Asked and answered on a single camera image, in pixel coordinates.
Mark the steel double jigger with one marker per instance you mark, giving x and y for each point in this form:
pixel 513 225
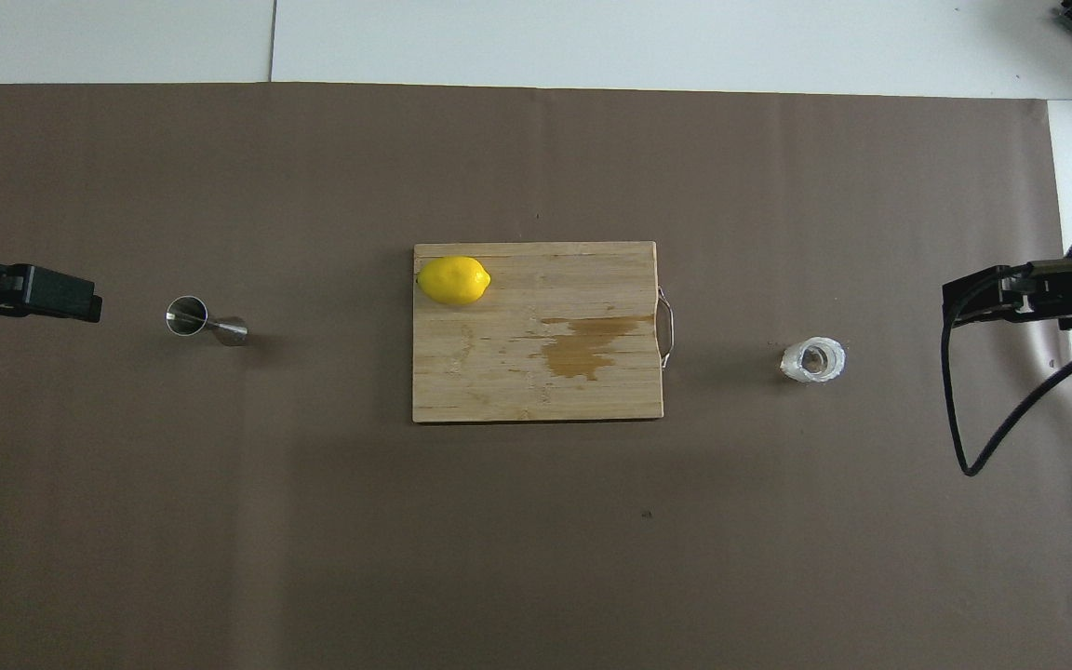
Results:
pixel 188 314

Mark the brown paper table mat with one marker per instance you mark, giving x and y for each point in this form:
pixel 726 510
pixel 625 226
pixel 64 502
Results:
pixel 536 558

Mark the clear crinkled glass cup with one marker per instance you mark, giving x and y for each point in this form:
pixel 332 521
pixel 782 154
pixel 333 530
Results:
pixel 813 360

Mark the wooden cutting board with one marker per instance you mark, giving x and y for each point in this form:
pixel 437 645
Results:
pixel 499 372

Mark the yellow lemon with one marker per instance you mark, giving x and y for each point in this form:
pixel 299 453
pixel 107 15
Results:
pixel 452 281

